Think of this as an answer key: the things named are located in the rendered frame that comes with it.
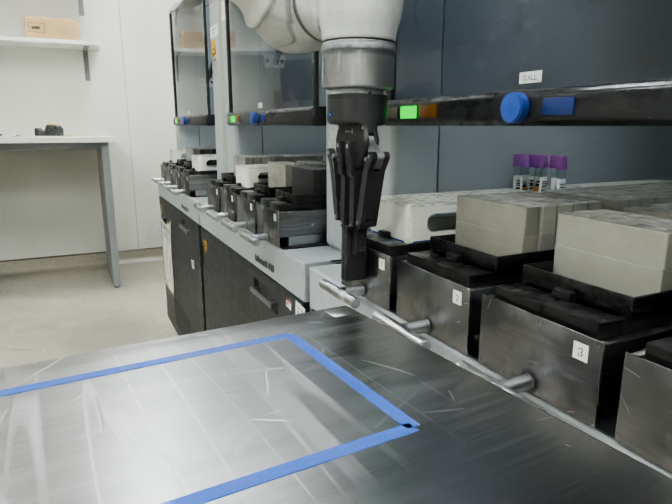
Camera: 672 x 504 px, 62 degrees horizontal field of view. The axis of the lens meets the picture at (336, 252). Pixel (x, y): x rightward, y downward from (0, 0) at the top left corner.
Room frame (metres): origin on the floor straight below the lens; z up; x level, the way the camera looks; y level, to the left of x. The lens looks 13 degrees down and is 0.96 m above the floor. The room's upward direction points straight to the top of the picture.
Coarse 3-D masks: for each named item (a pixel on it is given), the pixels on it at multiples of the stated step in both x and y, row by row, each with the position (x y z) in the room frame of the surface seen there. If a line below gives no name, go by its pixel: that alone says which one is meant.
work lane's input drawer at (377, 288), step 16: (368, 240) 0.72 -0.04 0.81; (384, 240) 0.71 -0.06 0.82; (368, 256) 0.71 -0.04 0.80; (384, 256) 0.67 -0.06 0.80; (400, 256) 0.67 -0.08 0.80; (368, 272) 0.71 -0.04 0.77; (384, 272) 0.67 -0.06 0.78; (336, 288) 0.70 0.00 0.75; (352, 288) 0.71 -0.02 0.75; (368, 288) 0.71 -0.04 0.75; (384, 288) 0.67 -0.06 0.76; (352, 304) 0.66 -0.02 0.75; (384, 304) 0.67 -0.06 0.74
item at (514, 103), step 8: (512, 96) 0.56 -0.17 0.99; (520, 96) 0.55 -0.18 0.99; (504, 104) 0.57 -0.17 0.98; (512, 104) 0.56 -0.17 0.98; (520, 104) 0.55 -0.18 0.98; (528, 104) 0.55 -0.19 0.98; (504, 112) 0.57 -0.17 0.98; (512, 112) 0.56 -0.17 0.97; (520, 112) 0.55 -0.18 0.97; (504, 120) 0.57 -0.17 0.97; (512, 120) 0.56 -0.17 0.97; (520, 120) 0.56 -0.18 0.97
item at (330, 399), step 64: (320, 320) 0.39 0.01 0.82; (0, 384) 0.29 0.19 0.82; (64, 384) 0.29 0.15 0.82; (128, 384) 0.29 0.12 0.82; (192, 384) 0.29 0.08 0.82; (256, 384) 0.29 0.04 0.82; (320, 384) 0.29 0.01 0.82; (384, 384) 0.29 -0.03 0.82; (448, 384) 0.29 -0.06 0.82; (0, 448) 0.23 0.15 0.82; (64, 448) 0.23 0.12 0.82; (128, 448) 0.23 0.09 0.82; (192, 448) 0.23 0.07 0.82; (256, 448) 0.23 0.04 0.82; (320, 448) 0.23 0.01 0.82; (384, 448) 0.23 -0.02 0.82; (448, 448) 0.23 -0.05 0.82; (512, 448) 0.23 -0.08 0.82; (576, 448) 0.23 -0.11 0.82
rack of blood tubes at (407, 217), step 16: (448, 192) 0.83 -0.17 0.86; (464, 192) 0.84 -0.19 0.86; (480, 192) 0.83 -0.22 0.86; (496, 192) 0.83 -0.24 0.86; (384, 208) 0.74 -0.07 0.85; (400, 208) 0.71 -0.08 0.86; (416, 208) 0.69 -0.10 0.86; (432, 208) 0.71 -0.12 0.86; (448, 208) 0.72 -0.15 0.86; (384, 224) 0.74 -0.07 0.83; (400, 224) 0.71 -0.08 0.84; (416, 224) 0.70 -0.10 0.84; (432, 224) 0.82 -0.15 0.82; (448, 224) 0.84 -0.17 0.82; (416, 240) 0.70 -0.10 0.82
